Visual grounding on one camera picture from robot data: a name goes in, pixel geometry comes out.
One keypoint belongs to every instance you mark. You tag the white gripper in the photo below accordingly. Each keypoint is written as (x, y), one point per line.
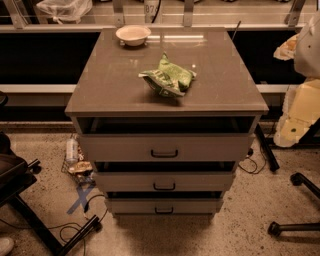
(308, 53)

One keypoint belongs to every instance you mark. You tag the white ceramic bowl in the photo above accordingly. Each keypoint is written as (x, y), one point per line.
(133, 35)

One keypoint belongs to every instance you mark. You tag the grey drawer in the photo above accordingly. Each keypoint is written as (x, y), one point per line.
(164, 203)
(164, 177)
(155, 139)

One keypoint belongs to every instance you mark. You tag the white shoe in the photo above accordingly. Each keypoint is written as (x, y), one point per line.
(6, 245)

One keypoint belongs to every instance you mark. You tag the grey middle drawer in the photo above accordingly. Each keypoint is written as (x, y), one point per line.
(164, 177)

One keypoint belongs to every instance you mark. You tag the green chip bag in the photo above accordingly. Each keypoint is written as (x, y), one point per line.
(169, 79)

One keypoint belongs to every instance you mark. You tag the grey bottom drawer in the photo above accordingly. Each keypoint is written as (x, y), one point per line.
(164, 203)

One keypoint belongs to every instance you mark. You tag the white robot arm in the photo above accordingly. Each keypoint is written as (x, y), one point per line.
(307, 54)

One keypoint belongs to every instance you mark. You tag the grey top drawer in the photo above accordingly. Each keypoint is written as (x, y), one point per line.
(155, 139)

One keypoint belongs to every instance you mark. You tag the clear plastic bag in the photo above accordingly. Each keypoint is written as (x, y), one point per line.
(65, 10)

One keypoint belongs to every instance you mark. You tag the black table leg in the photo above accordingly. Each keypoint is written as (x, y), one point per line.
(273, 164)

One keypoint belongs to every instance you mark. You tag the white plastic bottle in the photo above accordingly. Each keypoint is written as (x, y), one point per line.
(71, 151)

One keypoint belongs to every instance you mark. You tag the black chair left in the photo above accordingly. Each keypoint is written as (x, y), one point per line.
(16, 175)

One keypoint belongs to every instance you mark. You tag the grey drawer cabinet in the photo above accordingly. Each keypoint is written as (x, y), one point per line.
(109, 86)

